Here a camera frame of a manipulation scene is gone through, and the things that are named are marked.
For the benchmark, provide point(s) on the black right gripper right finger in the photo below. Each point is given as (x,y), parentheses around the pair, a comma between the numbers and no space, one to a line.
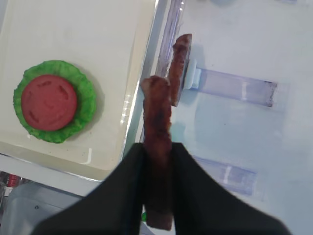
(202,207)

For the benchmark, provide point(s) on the white patty stand clip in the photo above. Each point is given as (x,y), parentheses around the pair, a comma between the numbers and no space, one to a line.
(192,76)

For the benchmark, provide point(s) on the clear patty holder strip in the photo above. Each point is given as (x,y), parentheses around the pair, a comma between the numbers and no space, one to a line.
(236,87)

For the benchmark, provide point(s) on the green lettuce leaf on bun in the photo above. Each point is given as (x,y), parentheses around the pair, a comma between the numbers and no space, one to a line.
(86,97)

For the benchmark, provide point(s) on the brown meat patty rear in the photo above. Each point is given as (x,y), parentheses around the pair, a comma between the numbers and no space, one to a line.
(178,66)

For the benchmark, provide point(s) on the brown meat patty front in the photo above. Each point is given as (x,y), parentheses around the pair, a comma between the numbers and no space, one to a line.
(158,146)

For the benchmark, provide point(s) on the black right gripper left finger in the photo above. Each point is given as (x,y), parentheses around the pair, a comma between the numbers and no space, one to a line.
(113,208)

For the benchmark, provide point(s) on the clear lettuce holder strip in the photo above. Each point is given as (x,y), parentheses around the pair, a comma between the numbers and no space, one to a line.
(231,177)

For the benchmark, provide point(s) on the brown meat patty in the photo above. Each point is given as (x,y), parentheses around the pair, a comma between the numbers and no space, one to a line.
(158,146)
(178,66)

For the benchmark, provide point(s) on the white rectangular tray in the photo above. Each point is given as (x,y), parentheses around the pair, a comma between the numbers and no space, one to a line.
(106,40)

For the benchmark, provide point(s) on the red tomato slice on stack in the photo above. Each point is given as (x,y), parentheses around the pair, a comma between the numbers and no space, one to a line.
(48,103)

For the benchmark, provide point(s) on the clear right long rail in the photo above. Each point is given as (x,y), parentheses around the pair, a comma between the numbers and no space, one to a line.
(164,33)

